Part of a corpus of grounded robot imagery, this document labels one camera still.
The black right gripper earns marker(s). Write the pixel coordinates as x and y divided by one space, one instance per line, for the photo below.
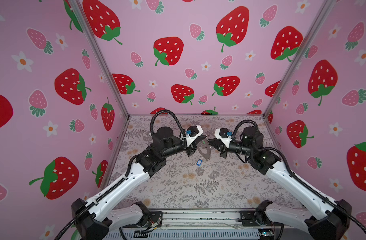
221 147

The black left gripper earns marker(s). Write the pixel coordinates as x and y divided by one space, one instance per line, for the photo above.
190 149

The blue plastic key tag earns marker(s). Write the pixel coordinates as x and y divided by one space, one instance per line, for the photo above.
199 162

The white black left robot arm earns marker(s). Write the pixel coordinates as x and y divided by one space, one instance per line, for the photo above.
96 217

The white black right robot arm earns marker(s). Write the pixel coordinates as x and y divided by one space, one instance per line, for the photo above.
324 218

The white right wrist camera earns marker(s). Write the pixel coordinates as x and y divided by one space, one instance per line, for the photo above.
224 135

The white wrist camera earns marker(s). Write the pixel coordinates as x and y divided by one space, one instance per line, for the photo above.
224 135
194 135

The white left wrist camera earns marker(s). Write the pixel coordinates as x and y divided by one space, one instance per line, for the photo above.
194 135

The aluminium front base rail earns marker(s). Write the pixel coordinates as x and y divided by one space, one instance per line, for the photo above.
181 218

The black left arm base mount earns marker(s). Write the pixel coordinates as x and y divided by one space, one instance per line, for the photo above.
149 220

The grey slotted cable duct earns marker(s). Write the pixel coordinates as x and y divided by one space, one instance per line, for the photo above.
252 234

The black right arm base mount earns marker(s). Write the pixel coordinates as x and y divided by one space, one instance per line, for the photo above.
256 217

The right aluminium corner post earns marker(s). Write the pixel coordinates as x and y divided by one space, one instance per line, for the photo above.
317 23

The aluminium corner post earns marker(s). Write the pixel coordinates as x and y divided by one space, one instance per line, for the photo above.
317 23
99 22

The left aluminium corner post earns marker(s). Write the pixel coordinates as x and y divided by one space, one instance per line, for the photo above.
99 22

